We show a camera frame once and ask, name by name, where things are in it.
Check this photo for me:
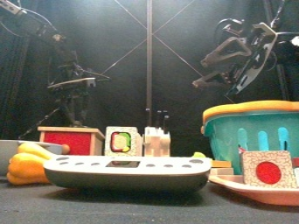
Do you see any sushi roll block red filling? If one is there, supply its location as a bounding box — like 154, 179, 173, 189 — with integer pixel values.
238, 150, 299, 189

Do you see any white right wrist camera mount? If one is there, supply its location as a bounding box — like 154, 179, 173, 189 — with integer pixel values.
224, 22, 279, 99

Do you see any black toy knife handle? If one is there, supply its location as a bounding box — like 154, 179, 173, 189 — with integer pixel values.
161, 109, 170, 135
154, 109, 162, 130

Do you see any wooden toy knife block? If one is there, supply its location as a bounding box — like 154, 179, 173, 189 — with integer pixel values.
142, 125, 172, 158

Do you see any yellow toy bell pepper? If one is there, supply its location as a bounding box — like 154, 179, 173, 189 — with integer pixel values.
5, 142, 61, 186

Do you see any grey bowl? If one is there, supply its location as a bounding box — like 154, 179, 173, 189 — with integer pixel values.
0, 139, 64, 177

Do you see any vertical metal frame pole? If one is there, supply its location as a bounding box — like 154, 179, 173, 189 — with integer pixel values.
144, 0, 154, 127

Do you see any white grey toy tray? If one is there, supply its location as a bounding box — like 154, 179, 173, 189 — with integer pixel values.
41, 154, 213, 192

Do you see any red wooden toy box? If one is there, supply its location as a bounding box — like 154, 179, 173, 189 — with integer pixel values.
36, 125, 106, 157

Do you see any pink plate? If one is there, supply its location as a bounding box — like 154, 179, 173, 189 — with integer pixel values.
208, 174, 299, 207

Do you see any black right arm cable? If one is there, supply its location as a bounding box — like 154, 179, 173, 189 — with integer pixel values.
212, 17, 246, 42

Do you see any sushi roll block green filling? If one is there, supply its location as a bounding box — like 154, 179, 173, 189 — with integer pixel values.
104, 125, 144, 158

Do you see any green toy screw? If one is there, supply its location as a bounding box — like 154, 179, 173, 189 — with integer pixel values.
190, 151, 208, 159

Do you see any teal basket with orange rim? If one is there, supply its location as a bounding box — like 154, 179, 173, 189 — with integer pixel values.
200, 100, 299, 176

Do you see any small wooden block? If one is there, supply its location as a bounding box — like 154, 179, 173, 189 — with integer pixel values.
209, 159, 236, 177

